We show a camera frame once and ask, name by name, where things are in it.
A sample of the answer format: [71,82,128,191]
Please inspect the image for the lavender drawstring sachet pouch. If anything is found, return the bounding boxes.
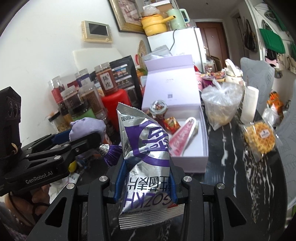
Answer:
[69,118,122,166]

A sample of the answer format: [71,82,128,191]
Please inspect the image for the silver purple chip bag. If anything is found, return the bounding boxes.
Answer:
[117,103,184,230]

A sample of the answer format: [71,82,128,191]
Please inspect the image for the pink red mask pouch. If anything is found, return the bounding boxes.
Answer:
[169,117,197,157]

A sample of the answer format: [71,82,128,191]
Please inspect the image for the small red candy packet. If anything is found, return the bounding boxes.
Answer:
[163,116,181,135]

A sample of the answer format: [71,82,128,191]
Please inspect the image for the cream hand cream tube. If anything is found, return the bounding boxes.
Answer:
[192,120,200,137]

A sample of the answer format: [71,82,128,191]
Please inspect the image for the yellow lemon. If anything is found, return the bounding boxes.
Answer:
[68,161,77,173]

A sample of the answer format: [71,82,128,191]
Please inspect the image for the clear spice jar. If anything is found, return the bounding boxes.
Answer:
[78,82,107,120]

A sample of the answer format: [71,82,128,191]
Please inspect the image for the jar with chinese label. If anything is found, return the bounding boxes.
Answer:
[94,62,118,96]

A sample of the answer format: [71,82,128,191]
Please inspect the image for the black printed gift bag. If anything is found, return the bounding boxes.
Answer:
[110,56,143,109]

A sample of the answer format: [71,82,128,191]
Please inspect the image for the lavender open gift box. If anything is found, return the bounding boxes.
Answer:
[142,55,209,173]

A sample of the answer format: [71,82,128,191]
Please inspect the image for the clear plastic bag of food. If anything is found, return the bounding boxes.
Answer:
[201,79,244,130]

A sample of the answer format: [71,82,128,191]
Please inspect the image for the packaged waffles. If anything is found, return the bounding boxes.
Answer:
[240,120,283,162]

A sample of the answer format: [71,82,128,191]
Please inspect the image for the purple instant noodle cup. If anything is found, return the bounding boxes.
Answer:
[201,71,225,88]

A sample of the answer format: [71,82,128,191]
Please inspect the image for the white paper towel roll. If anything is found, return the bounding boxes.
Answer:
[240,86,259,125]

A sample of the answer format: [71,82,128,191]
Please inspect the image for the near grey leaf chair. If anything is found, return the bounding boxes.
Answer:
[275,79,296,186]

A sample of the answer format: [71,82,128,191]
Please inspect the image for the grey leaf chair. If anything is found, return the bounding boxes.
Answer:
[275,79,296,186]
[240,57,275,115]

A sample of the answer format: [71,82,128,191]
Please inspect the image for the gold framed picture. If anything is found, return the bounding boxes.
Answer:
[108,0,144,34]

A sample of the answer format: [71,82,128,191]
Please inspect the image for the cream water bottle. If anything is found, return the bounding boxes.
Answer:
[224,59,243,85]

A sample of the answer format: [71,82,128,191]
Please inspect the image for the yellow cooking pot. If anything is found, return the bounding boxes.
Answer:
[139,14,176,37]

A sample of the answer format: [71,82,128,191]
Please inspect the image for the white mini fridge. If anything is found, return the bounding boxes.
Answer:
[147,27,206,72]

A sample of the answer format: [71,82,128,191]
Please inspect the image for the far grey leaf chair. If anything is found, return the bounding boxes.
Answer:
[240,57,275,115]

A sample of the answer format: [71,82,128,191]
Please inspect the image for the mint green electric kettle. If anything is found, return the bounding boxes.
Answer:
[166,9,190,31]

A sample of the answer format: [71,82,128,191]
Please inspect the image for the brown entrance door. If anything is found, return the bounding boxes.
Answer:
[195,21,230,67]

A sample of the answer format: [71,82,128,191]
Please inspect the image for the black hanging bag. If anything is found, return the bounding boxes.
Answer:
[243,19,258,53]

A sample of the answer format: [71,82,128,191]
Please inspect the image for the large green handbag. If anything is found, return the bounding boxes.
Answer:
[259,20,285,54]

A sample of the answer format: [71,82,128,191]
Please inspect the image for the small green handbag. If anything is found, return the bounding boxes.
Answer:
[290,42,296,60]

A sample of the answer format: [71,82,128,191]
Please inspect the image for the top green handbag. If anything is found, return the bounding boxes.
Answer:
[264,8,288,32]

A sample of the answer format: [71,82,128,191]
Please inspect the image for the wall intercom panel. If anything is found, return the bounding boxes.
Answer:
[81,21,113,44]

